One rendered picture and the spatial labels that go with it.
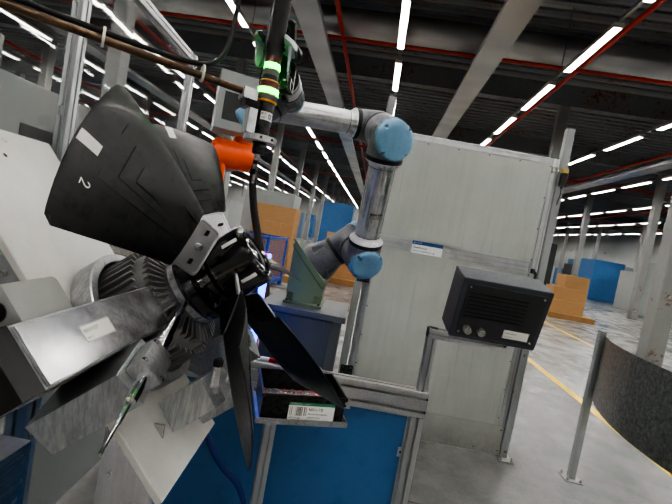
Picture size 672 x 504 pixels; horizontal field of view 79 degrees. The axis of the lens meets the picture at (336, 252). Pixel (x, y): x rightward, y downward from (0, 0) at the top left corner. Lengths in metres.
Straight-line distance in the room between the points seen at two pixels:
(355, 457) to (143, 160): 1.07
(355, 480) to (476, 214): 1.87
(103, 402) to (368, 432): 0.93
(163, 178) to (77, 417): 0.33
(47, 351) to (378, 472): 1.10
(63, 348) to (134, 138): 0.29
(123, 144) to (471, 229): 2.40
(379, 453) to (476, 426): 1.74
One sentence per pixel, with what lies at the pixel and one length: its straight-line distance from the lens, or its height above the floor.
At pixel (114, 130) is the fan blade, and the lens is 0.62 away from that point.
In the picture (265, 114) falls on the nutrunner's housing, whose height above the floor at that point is 1.50.
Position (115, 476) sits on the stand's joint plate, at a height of 0.81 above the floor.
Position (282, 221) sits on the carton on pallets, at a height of 1.27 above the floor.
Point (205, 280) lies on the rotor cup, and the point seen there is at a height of 1.16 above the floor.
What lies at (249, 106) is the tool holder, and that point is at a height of 1.50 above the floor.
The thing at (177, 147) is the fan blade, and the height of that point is 1.40.
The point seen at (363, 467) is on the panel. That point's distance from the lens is 1.42.
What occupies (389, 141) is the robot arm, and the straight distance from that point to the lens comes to 1.23.
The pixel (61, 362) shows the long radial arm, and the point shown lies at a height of 1.10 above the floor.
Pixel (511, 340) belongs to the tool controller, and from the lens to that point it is 1.33.
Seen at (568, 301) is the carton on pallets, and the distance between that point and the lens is 13.14.
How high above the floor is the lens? 1.29
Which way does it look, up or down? 3 degrees down
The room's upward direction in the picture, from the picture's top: 10 degrees clockwise
